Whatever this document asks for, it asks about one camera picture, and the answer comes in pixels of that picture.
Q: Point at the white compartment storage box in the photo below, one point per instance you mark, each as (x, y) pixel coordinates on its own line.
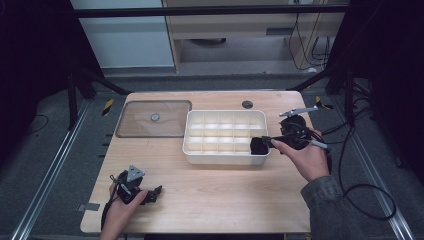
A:
(226, 160)

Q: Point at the white cabinet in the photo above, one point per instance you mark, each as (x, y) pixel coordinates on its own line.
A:
(126, 43)

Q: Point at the person's left hand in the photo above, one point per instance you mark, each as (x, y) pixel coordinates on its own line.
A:
(116, 220)

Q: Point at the black sock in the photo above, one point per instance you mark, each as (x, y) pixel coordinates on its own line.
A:
(257, 148)

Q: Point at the transparent box lid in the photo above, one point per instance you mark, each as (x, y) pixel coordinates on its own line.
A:
(140, 125)

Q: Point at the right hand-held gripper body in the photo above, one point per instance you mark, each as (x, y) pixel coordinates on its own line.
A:
(293, 125)

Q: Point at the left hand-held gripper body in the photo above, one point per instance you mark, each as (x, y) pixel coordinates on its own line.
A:
(128, 190)

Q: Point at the grey tape piece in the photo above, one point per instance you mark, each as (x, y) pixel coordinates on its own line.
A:
(88, 207)

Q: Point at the dark curtain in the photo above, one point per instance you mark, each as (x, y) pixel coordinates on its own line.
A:
(393, 66)
(33, 66)

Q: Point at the black metal stand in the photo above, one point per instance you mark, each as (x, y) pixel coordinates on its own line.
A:
(71, 100)
(349, 100)

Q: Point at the metal floor rail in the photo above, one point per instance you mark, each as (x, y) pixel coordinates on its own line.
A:
(376, 180)
(50, 173)

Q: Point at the person's right hand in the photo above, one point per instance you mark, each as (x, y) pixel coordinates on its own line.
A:
(310, 163)

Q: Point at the black horizontal frame bar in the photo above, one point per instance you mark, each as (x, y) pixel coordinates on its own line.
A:
(200, 11)

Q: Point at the yellow black striped tape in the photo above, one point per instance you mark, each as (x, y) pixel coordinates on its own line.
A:
(107, 107)
(323, 104)

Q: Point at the light wooden desk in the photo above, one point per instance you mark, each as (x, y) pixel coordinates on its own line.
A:
(233, 26)

